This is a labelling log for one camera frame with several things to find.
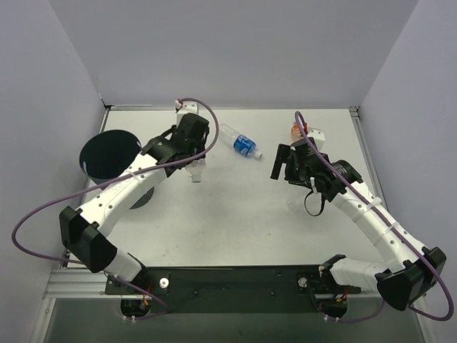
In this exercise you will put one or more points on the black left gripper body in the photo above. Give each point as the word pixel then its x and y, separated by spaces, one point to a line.
pixel 195 149

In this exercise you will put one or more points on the aluminium frame rail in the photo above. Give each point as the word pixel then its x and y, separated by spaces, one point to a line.
pixel 74 284

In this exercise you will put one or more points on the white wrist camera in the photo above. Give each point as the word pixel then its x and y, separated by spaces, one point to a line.
pixel 318 137
pixel 186 107

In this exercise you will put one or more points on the dark round garbage bin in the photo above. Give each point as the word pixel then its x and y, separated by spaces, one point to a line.
pixel 108 154

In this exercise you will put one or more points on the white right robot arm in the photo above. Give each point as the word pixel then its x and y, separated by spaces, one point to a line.
pixel 409 268

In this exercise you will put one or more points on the orange soda bottle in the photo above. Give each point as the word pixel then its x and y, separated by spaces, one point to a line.
pixel 295 134

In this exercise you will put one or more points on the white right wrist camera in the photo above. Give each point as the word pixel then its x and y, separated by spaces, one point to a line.
pixel 318 137

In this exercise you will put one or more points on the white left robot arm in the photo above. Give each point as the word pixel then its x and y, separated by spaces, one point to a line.
pixel 85 231

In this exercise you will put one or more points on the blue label water bottle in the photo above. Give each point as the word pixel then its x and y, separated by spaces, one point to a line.
pixel 239 142

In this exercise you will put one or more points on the clear crushed plastic bottle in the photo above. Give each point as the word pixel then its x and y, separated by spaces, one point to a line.
pixel 196 169

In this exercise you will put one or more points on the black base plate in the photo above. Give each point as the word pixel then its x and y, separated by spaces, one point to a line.
pixel 288 289

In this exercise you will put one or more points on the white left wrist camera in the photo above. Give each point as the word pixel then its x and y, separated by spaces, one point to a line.
pixel 186 107

